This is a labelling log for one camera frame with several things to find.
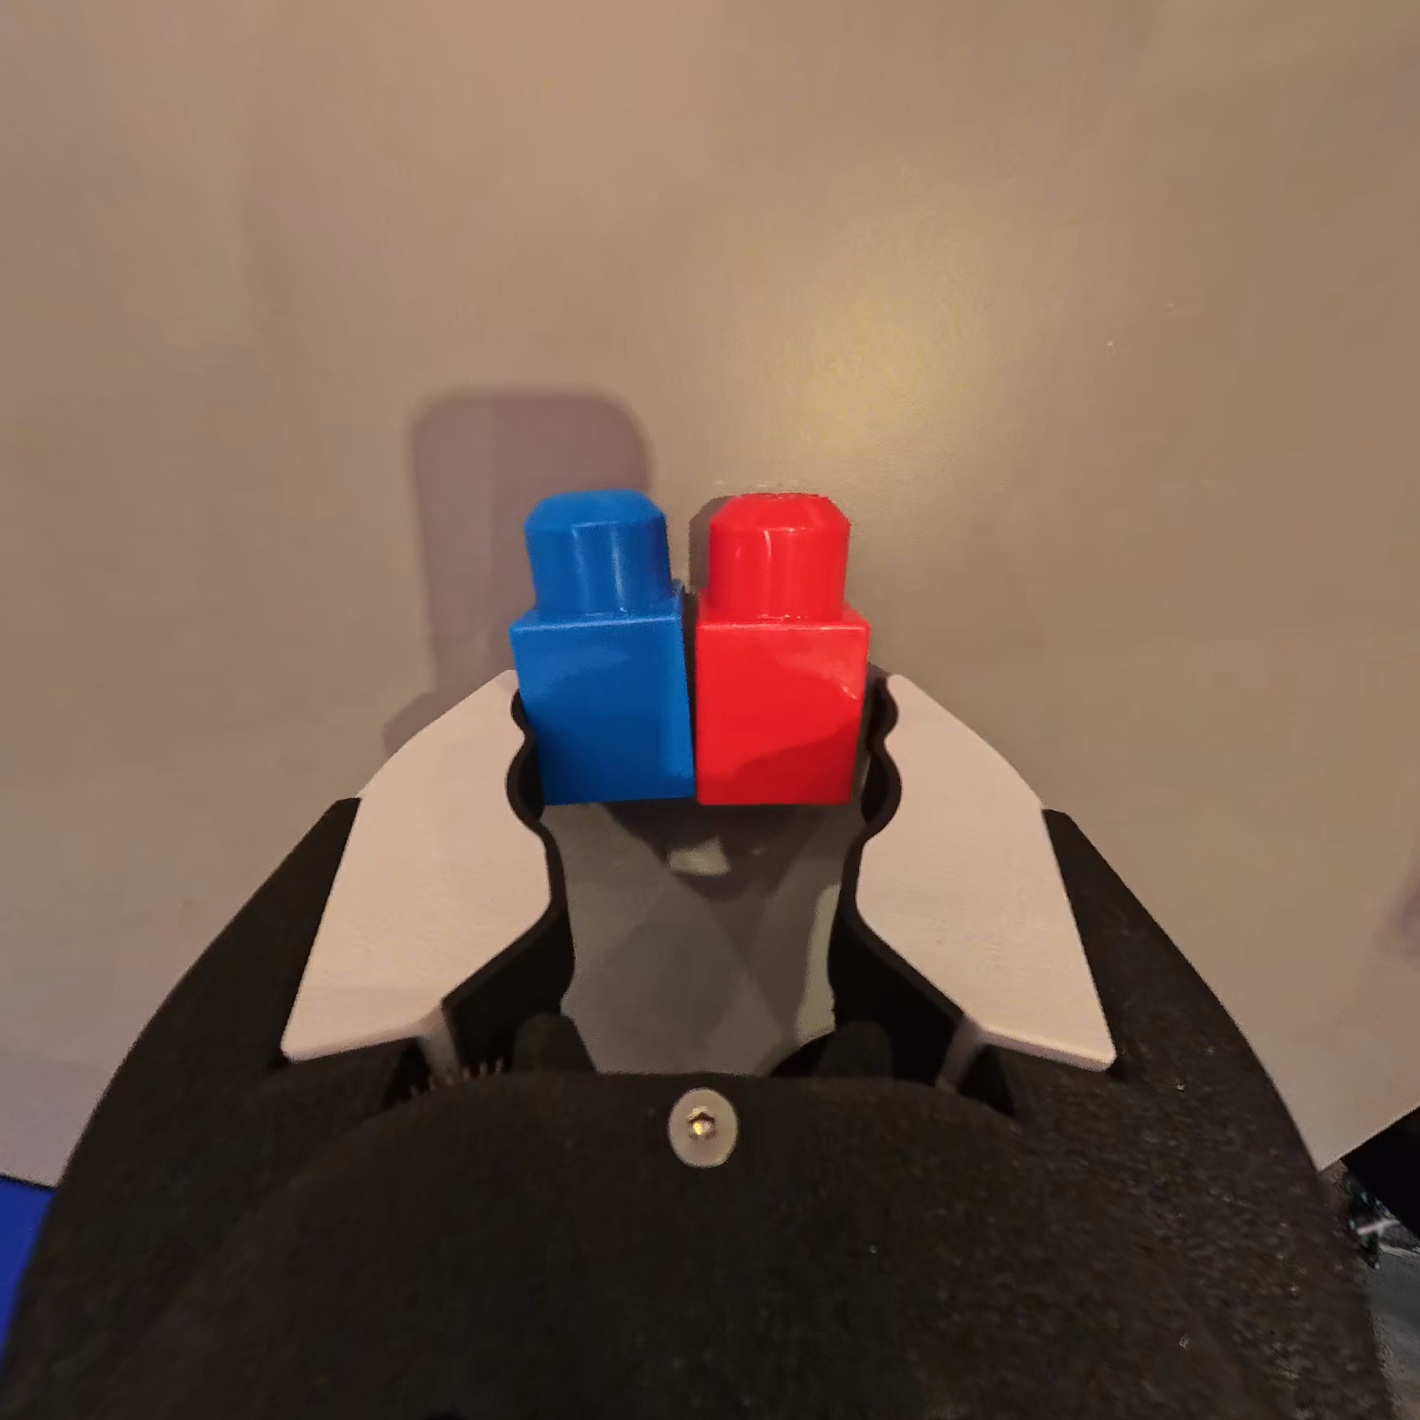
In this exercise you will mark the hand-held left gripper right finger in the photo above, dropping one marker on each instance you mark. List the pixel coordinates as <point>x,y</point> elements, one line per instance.
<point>976,888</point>

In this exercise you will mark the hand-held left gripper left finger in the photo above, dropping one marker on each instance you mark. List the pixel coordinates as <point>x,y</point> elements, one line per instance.
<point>434,877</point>

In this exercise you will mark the blue one-stud block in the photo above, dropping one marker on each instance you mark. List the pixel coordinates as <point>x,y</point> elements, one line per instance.
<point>605,688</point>

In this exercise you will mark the red one-stud block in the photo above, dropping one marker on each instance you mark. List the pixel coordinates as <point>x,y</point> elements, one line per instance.
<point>782,699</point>

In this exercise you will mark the blue plastic bin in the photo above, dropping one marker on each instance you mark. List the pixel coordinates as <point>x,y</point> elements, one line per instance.
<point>20,1243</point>

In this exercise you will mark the grey desk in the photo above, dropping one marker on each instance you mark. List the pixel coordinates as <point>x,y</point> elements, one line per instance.
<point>998,391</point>

